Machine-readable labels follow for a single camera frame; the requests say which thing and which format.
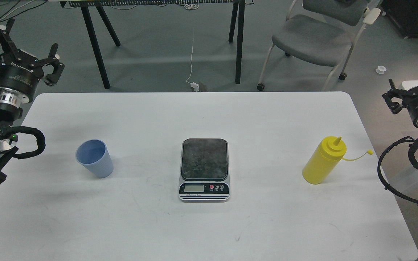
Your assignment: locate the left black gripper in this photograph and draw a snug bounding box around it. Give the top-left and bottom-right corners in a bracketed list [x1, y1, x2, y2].
[0, 19, 65, 103]

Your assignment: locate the yellow squeeze bottle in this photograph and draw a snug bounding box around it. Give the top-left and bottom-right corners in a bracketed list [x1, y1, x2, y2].
[302, 136, 374, 185]

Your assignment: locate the blue ribbed plastic cup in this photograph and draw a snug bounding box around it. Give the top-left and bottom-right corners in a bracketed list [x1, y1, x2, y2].
[75, 139, 114, 178]

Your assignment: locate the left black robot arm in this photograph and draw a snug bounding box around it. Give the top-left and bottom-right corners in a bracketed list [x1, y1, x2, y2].
[0, 18, 65, 185]

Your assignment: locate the digital kitchen scale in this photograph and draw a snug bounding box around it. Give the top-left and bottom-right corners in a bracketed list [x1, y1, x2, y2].
[179, 138, 231, 203]

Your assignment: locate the white side table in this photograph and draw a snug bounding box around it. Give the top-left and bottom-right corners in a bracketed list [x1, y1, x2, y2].
[400, 80, 418, 91]

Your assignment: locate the small white spool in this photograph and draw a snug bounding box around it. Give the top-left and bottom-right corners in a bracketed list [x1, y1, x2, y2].
[375, 65, 387, 75]

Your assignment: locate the black equipment case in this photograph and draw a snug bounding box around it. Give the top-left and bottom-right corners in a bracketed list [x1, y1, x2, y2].
[380, 0, 418, 39]

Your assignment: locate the grey office chair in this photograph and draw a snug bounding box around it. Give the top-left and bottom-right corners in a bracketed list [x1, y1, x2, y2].
[257, 0, 381, 91]

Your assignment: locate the black metal frame table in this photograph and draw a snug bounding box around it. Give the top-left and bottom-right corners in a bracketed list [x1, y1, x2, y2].
[59, 0, 254, 92]

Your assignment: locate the white cable with plug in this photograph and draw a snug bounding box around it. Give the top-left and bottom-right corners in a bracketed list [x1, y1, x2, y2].
[185, 27, 208, 92]

